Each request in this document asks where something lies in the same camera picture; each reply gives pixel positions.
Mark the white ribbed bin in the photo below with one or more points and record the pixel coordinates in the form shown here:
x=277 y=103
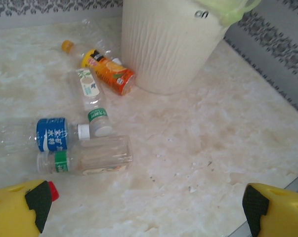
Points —
x=168 y=54

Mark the orange juice bottle yellow cap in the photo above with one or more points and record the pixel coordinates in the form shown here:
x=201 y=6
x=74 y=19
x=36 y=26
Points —
x=111 y=74

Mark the clear bottle red cap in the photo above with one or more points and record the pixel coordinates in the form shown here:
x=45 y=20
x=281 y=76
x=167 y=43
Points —
x=54 y=192

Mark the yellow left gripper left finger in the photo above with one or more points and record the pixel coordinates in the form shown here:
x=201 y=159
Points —
x=8 y=212

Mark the clear unlabelled bottle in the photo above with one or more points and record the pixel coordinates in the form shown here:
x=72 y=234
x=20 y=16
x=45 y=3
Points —
x=97 y=34

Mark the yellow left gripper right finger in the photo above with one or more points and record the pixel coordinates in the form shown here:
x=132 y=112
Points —
x=287 y=214

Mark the pale green bin liner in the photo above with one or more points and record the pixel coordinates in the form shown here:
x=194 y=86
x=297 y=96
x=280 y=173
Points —
x=229 y=14

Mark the clear bottle dark blue label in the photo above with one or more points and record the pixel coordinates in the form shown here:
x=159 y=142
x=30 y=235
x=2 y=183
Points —
x=53 y=134

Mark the clear square bottle green band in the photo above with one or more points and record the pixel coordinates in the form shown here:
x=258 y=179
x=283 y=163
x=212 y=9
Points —
x=97 y=155

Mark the clear bottle white leaf label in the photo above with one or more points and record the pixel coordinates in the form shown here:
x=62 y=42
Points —
x=88 y=86

